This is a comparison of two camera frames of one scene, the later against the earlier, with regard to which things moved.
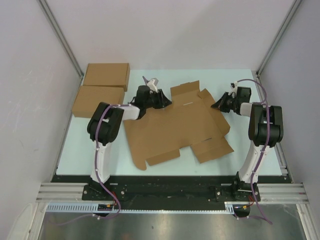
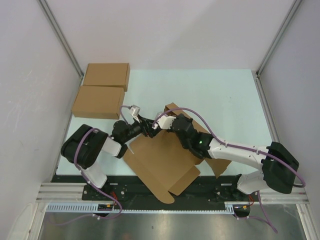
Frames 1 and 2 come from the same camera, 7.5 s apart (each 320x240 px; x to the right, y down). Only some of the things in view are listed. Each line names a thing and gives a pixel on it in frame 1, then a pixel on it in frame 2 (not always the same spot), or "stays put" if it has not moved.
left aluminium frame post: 45,6 stays put
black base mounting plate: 167,188 stays put
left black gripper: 162,101 → 148,124
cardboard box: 110,74 stays put
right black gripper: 220,104 → 181,116
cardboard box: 191,122 → 163,162
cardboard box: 89,97 stays put
